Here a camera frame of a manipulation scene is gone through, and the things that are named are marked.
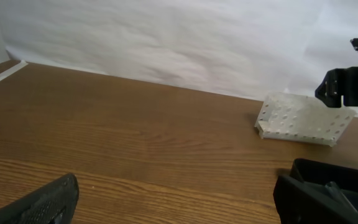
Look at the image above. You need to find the white test tube rack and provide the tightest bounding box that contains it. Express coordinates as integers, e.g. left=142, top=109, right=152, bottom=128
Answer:
left=254, top=91, right=357, bottom=147

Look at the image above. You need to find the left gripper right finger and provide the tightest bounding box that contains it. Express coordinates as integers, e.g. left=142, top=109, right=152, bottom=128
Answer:
left=273, top=174, right=358, bottom=224

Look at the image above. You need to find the clear test tube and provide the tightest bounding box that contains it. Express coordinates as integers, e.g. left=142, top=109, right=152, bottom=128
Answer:
left=324, top=181, right=358, bottom=214

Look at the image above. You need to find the black tray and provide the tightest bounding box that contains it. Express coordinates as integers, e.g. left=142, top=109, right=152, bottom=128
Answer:
left=290, top=157, right=358, bottom=223

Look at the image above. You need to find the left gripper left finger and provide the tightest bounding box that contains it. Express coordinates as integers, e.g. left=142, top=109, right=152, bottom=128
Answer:
left=0, top=172, right=80, bottom=224

